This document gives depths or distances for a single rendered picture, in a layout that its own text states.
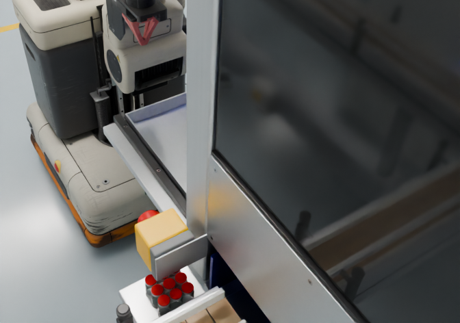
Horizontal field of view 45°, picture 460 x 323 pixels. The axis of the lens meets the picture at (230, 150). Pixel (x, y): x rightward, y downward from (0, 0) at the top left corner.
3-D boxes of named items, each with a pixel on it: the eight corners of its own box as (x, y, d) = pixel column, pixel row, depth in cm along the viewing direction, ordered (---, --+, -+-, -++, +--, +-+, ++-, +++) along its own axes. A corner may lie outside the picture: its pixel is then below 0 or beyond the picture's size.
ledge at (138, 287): (223, 322, 95) (223, 317, 94) (156, 360, 90) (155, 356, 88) (182, 263, 103) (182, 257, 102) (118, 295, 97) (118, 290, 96)
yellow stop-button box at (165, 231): (194, 262, 92) (195, 236, 87) (156, 282, 89) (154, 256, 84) (172, 230, 96) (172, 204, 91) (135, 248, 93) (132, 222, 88)
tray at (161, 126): (308, 177, 118) (311, 165, 115) (204, 228, 107) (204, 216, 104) (221, 89, 137) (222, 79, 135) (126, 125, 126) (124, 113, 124)
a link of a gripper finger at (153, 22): (134, 55, 113) (131, 13, 106) (118, 37, 117) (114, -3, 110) (163, 45, 115) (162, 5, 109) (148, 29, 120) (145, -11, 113)
